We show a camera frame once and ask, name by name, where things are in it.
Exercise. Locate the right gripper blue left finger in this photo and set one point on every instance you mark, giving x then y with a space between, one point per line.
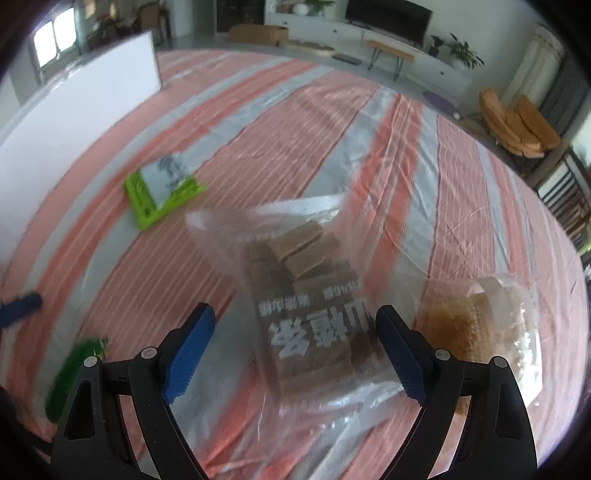
182 349

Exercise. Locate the green potted plant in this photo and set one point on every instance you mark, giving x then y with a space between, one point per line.
462 52

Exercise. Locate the bagged brown hawthorn strips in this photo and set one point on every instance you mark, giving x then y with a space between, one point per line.
307 304

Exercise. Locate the orange lounge chair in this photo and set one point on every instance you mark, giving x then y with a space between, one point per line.
522 130

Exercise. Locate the black television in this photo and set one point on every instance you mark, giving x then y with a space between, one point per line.
403 19

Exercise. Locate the cardboard box on floor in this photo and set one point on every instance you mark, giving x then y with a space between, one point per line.
268 35

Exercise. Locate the green white snack packet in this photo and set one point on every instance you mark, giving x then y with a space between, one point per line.
159 188

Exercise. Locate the green sausage snack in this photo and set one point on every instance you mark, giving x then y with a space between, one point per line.
63 381

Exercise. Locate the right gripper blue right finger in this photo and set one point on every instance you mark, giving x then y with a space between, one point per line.
407 351

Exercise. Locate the dark wooden chair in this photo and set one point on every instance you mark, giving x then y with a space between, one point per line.
566 193

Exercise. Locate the red striped tablecloth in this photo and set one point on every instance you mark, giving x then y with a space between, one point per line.
425 201

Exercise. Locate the white tv cabinet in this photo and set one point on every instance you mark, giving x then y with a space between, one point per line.
387 53

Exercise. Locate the bagged orange bread loaf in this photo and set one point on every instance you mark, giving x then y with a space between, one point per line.
477 319

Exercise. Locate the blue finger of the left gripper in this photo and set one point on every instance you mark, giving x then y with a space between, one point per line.
19 308

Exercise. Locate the white storage box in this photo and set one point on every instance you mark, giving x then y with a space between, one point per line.
62 120

